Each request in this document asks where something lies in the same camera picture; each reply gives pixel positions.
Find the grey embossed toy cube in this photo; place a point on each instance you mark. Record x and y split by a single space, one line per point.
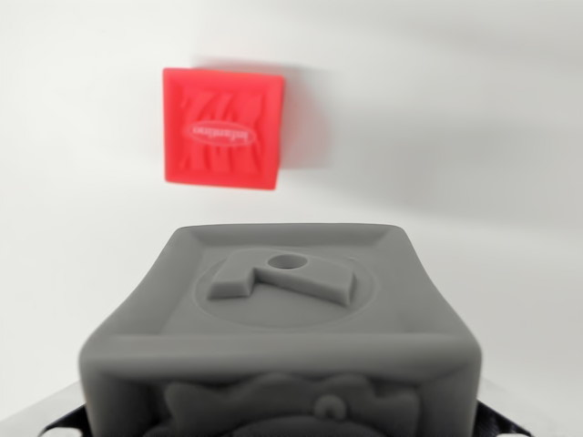
278 346

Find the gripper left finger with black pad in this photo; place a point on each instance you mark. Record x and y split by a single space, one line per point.
54 421

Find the red embossed toy cube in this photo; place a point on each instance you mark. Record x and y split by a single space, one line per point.
223 129

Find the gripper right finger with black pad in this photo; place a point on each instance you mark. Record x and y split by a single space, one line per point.
505 421

